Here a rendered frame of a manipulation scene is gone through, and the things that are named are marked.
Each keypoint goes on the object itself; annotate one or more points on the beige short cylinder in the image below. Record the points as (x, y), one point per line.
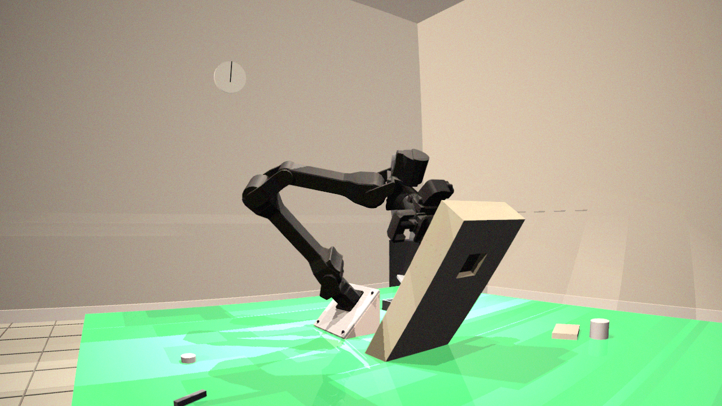
(188, 358)

